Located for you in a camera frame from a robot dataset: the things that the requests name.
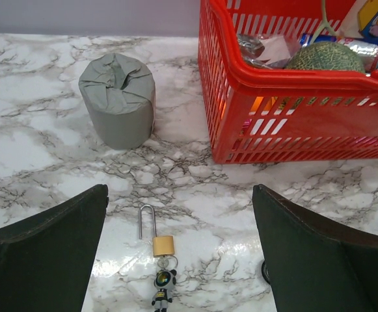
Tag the brass padlock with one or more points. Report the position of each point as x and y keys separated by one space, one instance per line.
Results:
x=162 y=245

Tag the grey taped can left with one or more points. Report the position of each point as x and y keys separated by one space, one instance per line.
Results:
x=119 y=93

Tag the crumpled snack packet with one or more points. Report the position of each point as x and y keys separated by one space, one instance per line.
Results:
x=267 y=51

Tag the red plastic basket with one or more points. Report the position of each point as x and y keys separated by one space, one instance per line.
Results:
x=279 y=115

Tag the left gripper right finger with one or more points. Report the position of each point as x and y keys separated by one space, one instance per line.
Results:
x=313 y=262

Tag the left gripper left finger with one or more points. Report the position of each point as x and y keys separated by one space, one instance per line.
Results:
x=46 y=260

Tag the black padlock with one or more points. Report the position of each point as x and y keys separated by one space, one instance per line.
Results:
x=264 y=272

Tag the key with astronaut keychain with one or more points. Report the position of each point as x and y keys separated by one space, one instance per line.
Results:
x=165 y=283

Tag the green melon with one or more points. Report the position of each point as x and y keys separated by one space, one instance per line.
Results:
x=326 y=56

